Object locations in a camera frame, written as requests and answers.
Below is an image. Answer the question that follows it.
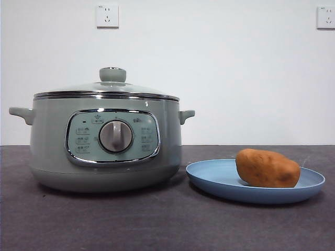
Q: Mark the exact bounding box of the pale green electric steamer pot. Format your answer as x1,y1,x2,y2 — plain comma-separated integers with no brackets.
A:
8,90,196,193

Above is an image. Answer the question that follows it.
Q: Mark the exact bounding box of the glass lid with green knob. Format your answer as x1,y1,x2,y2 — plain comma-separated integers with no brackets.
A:
33,67,180,101

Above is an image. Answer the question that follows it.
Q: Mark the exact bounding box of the white wall socket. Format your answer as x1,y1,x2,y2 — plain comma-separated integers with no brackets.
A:
316,5,335,30
96,4,119,29

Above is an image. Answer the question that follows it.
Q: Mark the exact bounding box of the light blue round plate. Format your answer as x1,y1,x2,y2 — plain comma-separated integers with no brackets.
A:
185,158,326,204

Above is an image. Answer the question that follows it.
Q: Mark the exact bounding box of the brown potato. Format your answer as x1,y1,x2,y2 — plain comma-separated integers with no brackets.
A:
235,148,301,188

